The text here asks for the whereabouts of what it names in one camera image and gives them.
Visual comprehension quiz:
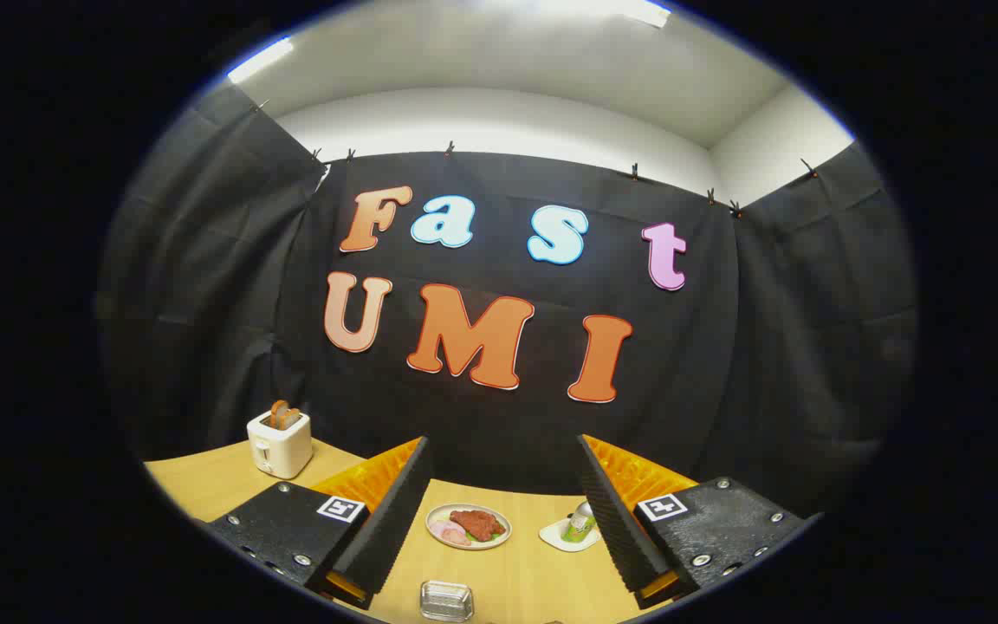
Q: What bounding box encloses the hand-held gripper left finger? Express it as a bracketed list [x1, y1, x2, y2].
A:
[203, 436, 436, 610]

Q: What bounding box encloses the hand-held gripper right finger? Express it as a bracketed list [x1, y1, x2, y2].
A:
[577, 433, 822, 610]

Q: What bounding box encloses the green and silver drink bottle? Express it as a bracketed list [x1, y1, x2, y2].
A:
[561, 501, 597, 544]

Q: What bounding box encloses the white square saucer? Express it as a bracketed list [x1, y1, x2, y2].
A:
[539, 517, 601, 553]

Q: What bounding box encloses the brown grilled steak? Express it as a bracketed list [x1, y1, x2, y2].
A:
[450, 510, 506, 543]

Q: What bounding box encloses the round grey dinner plate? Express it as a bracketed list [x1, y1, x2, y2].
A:
[425, 504, 513, 551]

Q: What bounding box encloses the white toaster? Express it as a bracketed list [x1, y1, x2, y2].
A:
[246, 409, 314, 480]

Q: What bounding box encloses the row of black cloth clips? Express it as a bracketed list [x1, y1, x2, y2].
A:
[252, 100, 820, 218]

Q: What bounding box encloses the ceiling light strip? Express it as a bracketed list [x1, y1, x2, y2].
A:
[620, 0, 671, 29]
[226, 36, 294, 85]

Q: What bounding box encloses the metal wire basket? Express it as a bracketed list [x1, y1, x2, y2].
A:
[419, 581, 475, 623]

